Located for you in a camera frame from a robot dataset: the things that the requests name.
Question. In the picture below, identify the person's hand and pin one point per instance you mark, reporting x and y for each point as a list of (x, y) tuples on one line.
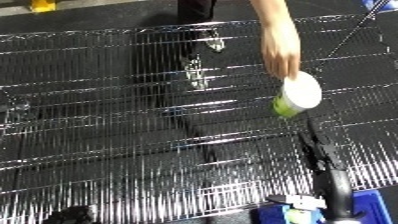
[(281, 50)]

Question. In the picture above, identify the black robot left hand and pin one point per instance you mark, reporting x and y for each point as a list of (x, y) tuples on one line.
[(71, 215)]

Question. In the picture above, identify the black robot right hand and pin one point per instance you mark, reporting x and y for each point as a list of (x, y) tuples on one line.
[(334, 190)]

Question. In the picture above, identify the pale robot right arm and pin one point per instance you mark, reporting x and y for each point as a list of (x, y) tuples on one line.
[(343, 222)]

